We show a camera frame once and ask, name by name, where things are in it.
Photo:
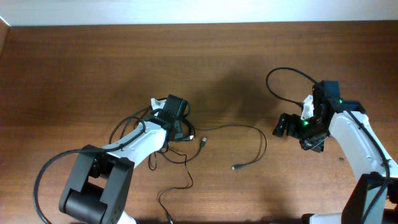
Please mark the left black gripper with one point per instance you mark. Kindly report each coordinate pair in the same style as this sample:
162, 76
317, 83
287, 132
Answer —
180, 132

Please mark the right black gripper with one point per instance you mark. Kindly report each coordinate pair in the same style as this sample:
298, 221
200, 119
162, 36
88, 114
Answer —
315, 142

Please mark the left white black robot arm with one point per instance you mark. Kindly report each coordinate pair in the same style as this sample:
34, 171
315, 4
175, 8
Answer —
97, 188

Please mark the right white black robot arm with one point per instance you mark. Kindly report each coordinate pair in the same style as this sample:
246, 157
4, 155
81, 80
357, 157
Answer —
374, 169

